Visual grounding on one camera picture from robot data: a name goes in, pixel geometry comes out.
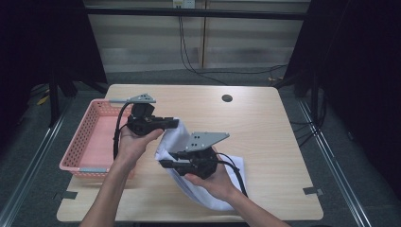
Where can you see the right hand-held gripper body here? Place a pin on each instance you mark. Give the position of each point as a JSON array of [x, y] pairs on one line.
[[201, 164]]

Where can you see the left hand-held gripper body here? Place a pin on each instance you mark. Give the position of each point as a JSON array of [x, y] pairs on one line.
[[143, 121]]

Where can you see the white towel with blue print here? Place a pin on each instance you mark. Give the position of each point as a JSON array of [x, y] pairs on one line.
[[201, 194]]

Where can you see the pink plastic basket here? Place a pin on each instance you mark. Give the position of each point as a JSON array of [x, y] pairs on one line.
[[94, 142]]

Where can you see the person's right hand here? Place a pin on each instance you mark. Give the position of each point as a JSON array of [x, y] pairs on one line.
[[217, 186]]

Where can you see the person's left hand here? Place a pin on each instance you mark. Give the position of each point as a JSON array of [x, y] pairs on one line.
[[132, 146]]

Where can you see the black stand leg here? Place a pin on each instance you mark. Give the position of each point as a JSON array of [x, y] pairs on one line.
[[54, 101]]

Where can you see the yellow strip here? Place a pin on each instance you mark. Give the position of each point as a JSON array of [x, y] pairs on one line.
[[43, 99]]

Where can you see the dark tape piece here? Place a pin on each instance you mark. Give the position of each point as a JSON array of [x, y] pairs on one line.
[[313, 190], [69, 195]]

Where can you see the black horizontal bar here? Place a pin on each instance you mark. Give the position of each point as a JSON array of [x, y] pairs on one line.
[[189, 12]]

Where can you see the black curtain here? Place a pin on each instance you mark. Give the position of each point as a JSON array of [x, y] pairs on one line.
[[38, 47], [362, 78]]

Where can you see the white wall socket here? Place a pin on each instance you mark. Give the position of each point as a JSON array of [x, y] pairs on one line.
[[184, 3]]

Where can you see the metal floor rail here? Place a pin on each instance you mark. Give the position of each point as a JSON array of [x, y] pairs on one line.
[[334, 170], [31, 170]]

